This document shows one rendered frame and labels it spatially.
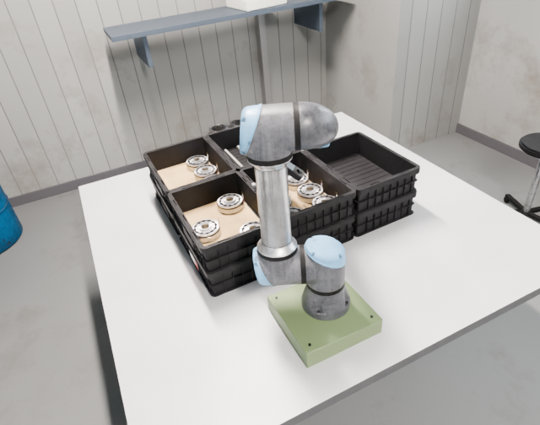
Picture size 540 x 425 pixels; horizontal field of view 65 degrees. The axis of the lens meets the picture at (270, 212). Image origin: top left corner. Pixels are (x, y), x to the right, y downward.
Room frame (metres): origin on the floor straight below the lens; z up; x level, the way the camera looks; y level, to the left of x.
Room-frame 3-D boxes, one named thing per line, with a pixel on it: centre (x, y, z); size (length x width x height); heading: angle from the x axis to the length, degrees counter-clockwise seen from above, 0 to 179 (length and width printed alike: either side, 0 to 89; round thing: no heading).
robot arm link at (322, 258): (0.92, -0.14, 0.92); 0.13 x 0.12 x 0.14; 86
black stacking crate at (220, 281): (1.27, 0.17, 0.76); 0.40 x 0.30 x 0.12; 24
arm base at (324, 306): (0.92, -0.15, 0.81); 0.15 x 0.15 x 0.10
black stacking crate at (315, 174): (1.39, -0.11, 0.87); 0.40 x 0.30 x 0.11; 24
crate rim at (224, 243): (1.27, 0.17, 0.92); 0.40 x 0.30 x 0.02; 24
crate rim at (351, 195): (1.39, -0.11, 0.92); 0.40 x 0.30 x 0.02; 24
